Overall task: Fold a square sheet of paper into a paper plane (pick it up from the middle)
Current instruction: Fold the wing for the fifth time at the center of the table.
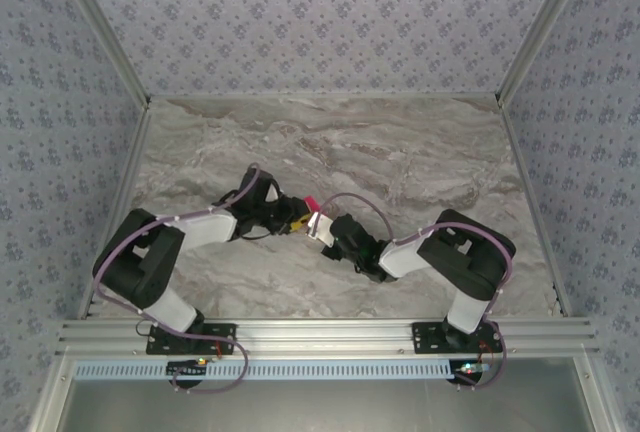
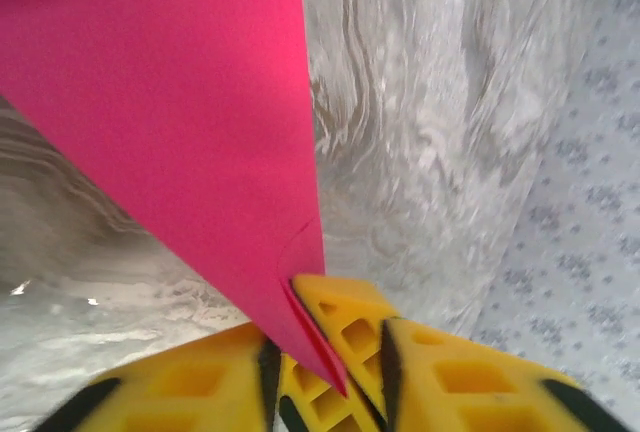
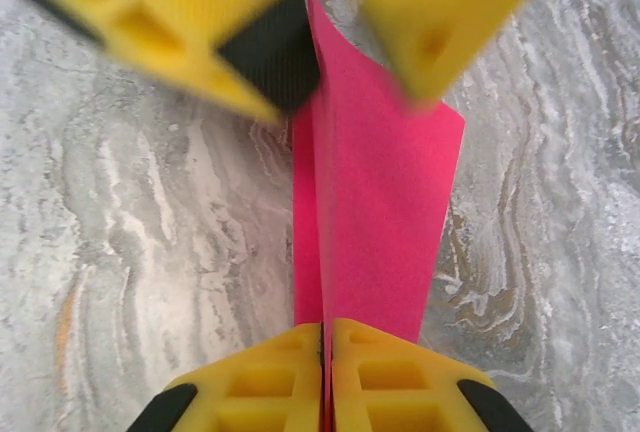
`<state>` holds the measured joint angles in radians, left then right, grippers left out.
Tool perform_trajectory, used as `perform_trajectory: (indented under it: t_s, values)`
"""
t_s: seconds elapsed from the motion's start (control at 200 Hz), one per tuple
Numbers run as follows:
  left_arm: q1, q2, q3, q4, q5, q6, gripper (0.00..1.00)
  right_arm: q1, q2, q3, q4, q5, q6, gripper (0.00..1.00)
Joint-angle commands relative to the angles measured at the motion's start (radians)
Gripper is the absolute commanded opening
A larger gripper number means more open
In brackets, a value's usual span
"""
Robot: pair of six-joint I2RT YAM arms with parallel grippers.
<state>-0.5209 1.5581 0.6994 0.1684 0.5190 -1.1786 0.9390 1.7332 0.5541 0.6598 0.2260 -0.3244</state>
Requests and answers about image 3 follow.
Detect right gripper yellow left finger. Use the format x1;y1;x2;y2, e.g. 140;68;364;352
127;320;326;432

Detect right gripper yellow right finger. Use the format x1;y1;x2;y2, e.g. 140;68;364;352
329;318;534;432

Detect pink square paper sheet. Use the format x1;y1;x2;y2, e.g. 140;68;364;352
291;0;467;432

